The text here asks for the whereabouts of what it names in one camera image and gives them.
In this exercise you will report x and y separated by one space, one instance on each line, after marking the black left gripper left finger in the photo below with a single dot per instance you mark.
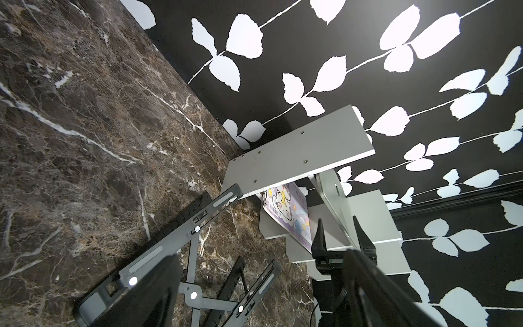
151 302

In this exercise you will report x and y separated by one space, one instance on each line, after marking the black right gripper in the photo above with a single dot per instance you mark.
331 264

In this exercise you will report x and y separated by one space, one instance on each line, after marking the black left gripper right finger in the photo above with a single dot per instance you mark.
373 297

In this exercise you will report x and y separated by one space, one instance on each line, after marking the silver laptop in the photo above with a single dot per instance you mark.
332 193

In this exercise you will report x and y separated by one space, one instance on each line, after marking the black folding laptop stand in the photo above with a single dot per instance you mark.
236 301

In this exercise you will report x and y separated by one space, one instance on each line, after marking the pastel cartoon children's book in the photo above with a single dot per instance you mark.
286 204

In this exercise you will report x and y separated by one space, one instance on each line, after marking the white shelf with orange boards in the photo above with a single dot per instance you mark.
314 151

